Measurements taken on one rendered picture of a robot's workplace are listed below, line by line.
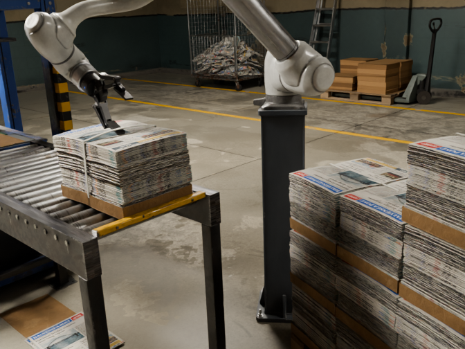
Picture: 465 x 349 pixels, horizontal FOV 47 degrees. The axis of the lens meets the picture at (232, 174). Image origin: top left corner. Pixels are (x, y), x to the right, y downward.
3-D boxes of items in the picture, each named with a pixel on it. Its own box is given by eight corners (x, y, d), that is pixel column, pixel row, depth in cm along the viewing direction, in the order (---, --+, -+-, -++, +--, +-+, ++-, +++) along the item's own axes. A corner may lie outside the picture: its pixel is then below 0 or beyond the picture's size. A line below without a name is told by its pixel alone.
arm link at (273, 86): (290, 88, 239) (290, 39, 232) (312, 94, 223) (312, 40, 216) (258, 92, 233) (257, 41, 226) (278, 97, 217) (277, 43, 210)
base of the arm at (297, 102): (255, 102, 241) (254, 90, 239) (304, 102, 238) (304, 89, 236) (251, 110, 224) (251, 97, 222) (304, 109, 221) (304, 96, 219)
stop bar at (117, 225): (207, 197, 182) (206, 192, 181) (97, 238, 152) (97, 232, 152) (200, 195, 184) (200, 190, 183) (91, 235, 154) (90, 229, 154)
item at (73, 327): (125, 342, 237) (125, 340, 237) (68, 374, 218) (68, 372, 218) (81, 313, 262) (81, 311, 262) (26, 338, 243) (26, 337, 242)
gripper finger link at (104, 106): (95, 93, 177) (93, 94, 178) (105, 125, 178) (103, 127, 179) (105, 91, 180) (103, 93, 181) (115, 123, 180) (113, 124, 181)
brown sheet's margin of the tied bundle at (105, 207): (193, 196, 182) (192, 184, 180) (124, 221, 162) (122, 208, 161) (163, 186, 192) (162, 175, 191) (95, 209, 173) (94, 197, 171)
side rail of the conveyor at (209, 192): (222, 222, 191) (220, 191, 187) (211, 227, 187) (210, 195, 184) (42, 160, 280) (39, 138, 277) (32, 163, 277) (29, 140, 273)
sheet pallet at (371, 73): (416, 97, 809) (418, 59, 792) (389, 105, 753) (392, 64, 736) (348, 91, 890) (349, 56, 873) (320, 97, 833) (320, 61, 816)
